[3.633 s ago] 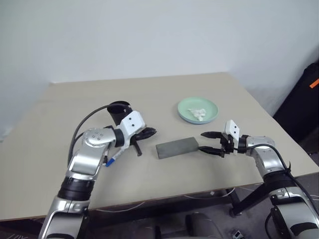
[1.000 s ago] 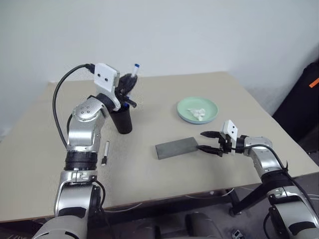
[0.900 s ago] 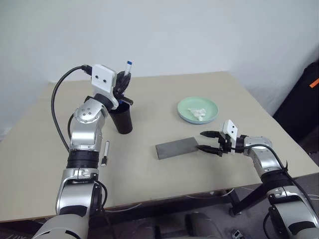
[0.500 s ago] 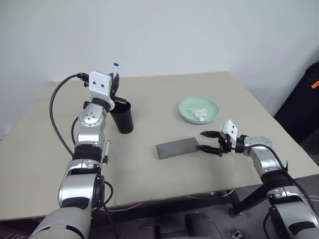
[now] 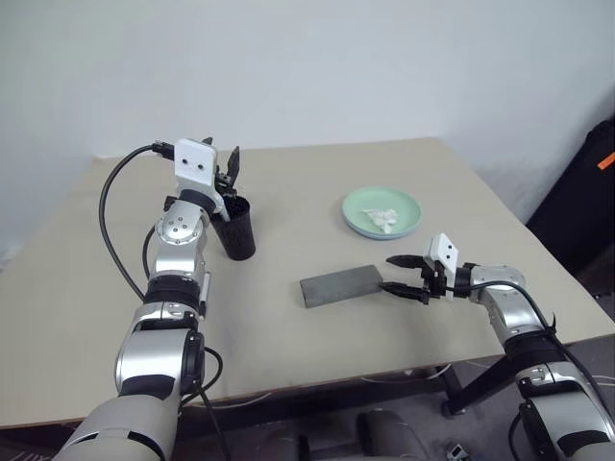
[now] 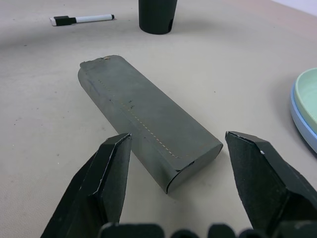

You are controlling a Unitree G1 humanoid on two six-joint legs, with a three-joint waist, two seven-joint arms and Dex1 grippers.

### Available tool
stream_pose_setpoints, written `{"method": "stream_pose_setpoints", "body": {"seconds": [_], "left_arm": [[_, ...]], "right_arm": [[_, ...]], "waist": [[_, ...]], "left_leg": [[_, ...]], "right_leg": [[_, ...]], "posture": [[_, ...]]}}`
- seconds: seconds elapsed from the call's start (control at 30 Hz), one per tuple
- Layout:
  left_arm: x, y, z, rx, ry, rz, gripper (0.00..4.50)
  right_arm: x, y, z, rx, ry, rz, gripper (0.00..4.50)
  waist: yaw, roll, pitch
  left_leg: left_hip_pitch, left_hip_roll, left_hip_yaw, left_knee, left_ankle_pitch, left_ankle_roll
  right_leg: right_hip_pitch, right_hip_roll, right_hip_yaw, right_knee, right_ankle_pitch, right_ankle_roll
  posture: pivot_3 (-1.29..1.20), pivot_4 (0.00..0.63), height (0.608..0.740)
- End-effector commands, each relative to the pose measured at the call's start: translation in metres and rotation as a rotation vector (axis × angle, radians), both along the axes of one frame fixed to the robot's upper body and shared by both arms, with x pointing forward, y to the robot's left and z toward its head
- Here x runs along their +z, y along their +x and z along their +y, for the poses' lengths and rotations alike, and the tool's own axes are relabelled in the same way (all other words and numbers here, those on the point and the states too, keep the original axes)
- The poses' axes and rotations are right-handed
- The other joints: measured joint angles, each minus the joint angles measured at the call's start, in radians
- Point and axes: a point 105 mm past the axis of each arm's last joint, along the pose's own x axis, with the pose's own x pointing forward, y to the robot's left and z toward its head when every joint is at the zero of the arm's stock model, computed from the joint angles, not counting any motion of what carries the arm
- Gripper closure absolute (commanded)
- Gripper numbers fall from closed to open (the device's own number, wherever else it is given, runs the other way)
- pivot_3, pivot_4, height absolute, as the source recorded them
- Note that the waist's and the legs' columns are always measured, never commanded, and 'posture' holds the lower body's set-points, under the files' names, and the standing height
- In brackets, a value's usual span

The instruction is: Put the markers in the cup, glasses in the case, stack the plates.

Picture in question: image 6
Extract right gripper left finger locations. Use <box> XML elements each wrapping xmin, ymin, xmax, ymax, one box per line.
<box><xmin>41</xmin><ymin>133</ymin><xmax>133</xmax><ymax>238</ymax></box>

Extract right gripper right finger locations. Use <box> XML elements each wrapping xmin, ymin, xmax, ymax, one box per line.
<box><xmin>224</xmin><ymin>131</ymin><xmax>317</xmax><ymax>232</ymax></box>

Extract grey glasses case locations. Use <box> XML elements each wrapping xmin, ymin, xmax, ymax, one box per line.
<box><xmin>79</xmin><ymin>55</ymin><xmax>223</xmax><ymax>196</ymax></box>

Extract light green plate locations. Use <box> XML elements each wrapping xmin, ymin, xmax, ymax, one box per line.
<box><xmin>296</xmin><ymin>67</ymin><xmax>317</xmax><ymax>136</ymax></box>

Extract white marker with black cap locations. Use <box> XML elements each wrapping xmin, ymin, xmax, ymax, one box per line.
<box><xmin>49</xmin><ymin>14</ymin><xmax>115</xmax><ymax>27</ymax></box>

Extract light blue plate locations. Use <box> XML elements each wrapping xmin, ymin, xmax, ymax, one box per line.
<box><xmin>289</xmin><ymin>83</ymin><xmax>317</xmax><ymax>161</ymax></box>

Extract black plastic cup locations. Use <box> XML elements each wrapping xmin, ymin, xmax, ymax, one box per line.
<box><xmin>138</xmin><ymin>0</ymin><xmax>179</xmax><ymax>35</ymax></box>

